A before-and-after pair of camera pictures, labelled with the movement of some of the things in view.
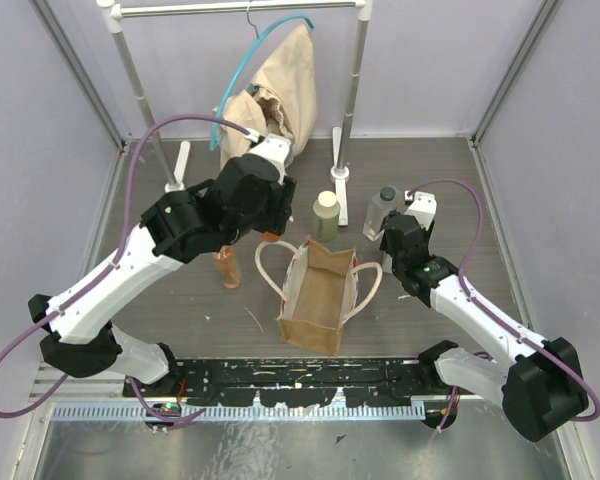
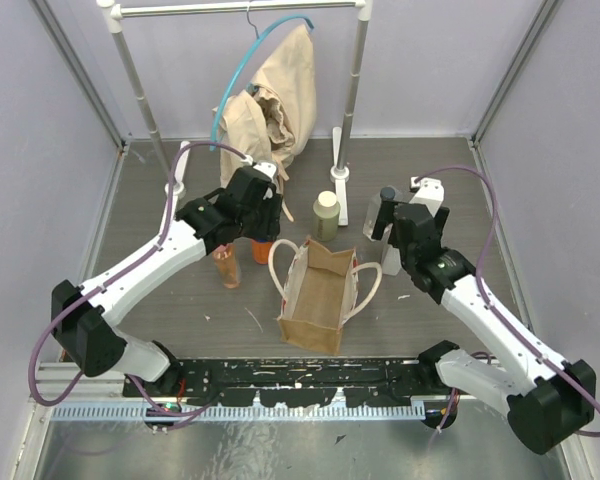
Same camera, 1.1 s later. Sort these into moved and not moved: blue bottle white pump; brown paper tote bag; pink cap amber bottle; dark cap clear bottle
Moved: blue bottle white pump
Not moved: pink cap amber bottle; brown paper tote bag; dark cap clear bottle
